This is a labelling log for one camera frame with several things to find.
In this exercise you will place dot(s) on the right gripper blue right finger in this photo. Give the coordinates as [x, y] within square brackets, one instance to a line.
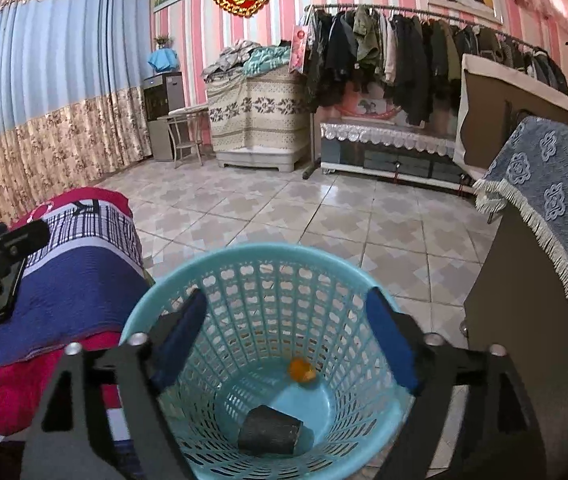
[399, 338]

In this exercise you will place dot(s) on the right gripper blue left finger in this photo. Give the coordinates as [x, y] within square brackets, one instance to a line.
[173, 338]

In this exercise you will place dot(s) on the dark paper cup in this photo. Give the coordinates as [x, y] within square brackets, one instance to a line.
[269, 431]

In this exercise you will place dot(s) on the light blue plastic trash basket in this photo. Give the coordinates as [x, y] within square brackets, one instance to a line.
[268, 304]

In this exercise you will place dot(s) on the red blue striped table cloth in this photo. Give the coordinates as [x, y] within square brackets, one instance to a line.
[81, 287]

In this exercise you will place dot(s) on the dark wooden side cabinet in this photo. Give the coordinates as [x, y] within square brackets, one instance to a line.
[518, 301]

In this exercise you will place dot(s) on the blue floral curtain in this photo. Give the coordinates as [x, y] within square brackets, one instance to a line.
[71, 100]

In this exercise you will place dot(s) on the low tv cabinet lace cover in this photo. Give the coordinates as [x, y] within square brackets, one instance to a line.
[391, 152]

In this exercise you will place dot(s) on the small folding table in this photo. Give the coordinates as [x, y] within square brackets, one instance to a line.
[185, 143]

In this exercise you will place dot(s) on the patterned cloth covered cabinet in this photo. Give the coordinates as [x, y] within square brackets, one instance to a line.
[259, 122]

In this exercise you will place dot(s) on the grey water dispenser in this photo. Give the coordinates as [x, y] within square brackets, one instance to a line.
[162, 93]

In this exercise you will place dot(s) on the folded brown table board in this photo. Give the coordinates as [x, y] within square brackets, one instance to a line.
[494, 99]

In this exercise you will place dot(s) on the blue covered water bottle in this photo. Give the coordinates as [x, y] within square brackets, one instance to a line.
[164, 60]

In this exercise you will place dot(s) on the hanging dark clothes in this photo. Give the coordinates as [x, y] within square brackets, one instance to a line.
[415, 59]

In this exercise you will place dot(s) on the pile of folded clothes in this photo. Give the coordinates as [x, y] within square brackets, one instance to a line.
[249, 58]

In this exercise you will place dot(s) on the metal clothes rack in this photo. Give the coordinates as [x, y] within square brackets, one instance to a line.
[371, 107]

